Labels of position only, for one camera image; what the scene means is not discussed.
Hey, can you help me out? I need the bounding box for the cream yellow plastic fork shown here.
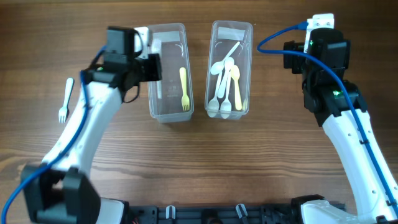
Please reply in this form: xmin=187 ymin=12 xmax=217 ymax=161
xmin=179 ymin=67 xmax=190 ymax=111

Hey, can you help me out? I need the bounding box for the cream yellow plastic spoon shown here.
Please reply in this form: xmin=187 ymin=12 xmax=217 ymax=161
xmin=231 ymin=65 xmax=243 ymax=111

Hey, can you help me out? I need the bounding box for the white short plastic spoon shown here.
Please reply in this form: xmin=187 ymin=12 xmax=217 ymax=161
xmin=217 ymin=57 xmax=234 ymax=98

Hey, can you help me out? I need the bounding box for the white spoon bowl toward robot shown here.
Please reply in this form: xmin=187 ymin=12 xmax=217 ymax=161
xmin=208 ymin=72 xmax=222 ymax=118

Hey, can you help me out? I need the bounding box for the white slim plastic spoon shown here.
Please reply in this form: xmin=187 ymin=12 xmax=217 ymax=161
xmin=220 ymin=73 xmax=231 ymax=117

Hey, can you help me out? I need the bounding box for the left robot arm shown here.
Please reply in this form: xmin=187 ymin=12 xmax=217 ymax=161
xmin=21 ymin=26 xmax=162 ymax=223

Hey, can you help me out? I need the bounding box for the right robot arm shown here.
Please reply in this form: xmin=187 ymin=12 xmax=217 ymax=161
xmin=283 ymin=27 xmax=397 ymax=223

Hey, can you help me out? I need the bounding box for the clear left plastic container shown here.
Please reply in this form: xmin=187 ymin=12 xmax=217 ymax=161
xmin=148 ymin=23 xmax=194 ymax=123

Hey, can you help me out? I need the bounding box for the clear plastic container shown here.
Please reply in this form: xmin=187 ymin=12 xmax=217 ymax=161
xmin=148 ymin=23 xmax=194 ymax=123
xmin=205 ymin=21 xmax=253 ymax=119

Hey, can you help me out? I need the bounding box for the clear right plastic container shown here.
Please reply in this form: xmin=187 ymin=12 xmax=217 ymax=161
xmin=205 ymin=21 xmax=253 ymax=119

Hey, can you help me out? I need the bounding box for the white short plastic fork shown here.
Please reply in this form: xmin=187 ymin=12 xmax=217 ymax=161
xmin=58 ymin=77 xmax=75 ymax=123

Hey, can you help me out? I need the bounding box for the right blue cable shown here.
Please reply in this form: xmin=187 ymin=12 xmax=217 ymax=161
xmin=256 ymin=21 xmax=398 ymax=215

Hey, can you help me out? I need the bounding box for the blue cable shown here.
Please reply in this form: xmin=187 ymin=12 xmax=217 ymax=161
xmin=256 ymin=21 xmax=398 ymax=215
xmin=1 ymin=45 xmax=108 ymax=224

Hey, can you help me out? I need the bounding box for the left blue cable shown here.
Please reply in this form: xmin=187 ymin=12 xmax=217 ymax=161
xmin=1 ymin=45 xmax=108 ymax=224

